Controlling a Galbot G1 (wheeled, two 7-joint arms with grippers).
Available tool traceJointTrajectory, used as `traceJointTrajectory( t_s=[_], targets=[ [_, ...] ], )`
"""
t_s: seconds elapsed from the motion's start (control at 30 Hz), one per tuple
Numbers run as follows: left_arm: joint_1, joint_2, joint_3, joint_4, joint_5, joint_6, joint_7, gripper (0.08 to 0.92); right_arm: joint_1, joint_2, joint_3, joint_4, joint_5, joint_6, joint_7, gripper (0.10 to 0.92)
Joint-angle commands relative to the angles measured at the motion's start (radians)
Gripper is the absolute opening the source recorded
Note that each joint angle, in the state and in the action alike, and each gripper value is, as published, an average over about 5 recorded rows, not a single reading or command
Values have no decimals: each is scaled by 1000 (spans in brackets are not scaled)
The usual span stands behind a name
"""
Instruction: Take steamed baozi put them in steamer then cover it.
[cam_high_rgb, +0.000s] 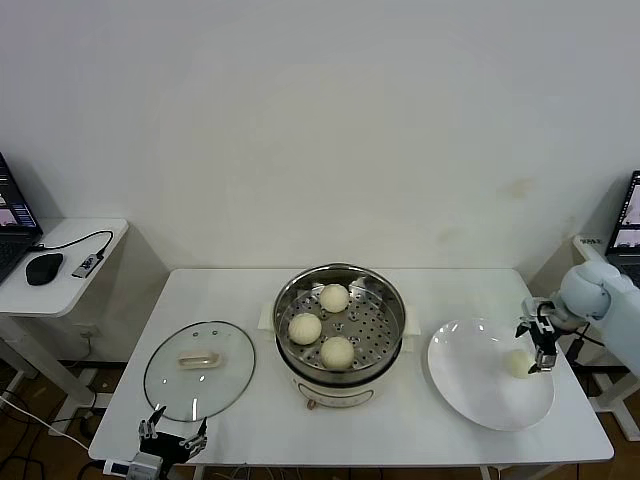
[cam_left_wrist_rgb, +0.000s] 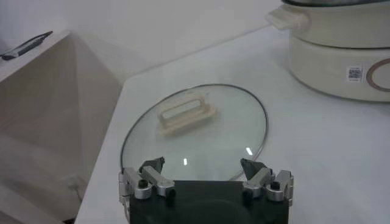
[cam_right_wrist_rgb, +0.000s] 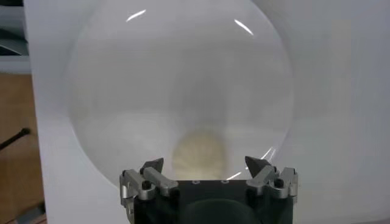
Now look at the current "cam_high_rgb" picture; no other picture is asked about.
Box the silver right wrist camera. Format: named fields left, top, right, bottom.
left=516, top=297, right=555, bottom=337

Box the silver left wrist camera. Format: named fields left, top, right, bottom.
left=102, top=451, right=165, bottom=480

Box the white steamed baozi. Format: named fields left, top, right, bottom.
left=503, top=349, right=534, bottom=380
left=288, top=313, right=323, bottom=346
left=319, top=336, right=355, bottom=370
left=319, top=283, right=350, bottom=314

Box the stainless steel steamer basket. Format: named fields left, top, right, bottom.
left=257, top=263, right=424, bottom=375

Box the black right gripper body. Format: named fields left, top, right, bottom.
left=530, top=322, right=557, bottom=357

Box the black computer mouse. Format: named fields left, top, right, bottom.
left=24, top=252, right=65, bottom=287

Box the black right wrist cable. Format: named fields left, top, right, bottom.
left=567, top=323, right=607, bottom=347

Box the grey usb hub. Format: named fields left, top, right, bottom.
left=71, top=252, right=99, bottom=280

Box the black cable with inline box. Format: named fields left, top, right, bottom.
left=569, top=327, right=589, bottom=361

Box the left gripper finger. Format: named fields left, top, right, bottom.
left=138, top=405, right=167, bottom=441
left=182, top=417, right=210, bottom=454

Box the black usb hub cable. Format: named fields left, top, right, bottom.
left=28, top=228, right=115, bottom=262

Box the white floor cable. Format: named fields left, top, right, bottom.
left=0, top=392, right=94, bottom=451

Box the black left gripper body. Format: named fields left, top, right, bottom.
left=138, top=432, right=196, bottom=464

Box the cream electric cooker base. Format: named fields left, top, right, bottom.
left=257, top=319, right=424, bottom=412

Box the round glass pot lid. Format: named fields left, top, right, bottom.
left=143, top=319, right=257, bottom=424

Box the white round plate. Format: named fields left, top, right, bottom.
left=426, top=317, right=556, bottom=432

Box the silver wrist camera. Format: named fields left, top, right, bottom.
left=516, top=297, right=555, bottom=337
left=102, top=451, right=165, bottom=480

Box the black open laptop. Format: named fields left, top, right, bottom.
left=604, top=169, right=640, bottom=289
left=0, top=151, right=44, bottom=286

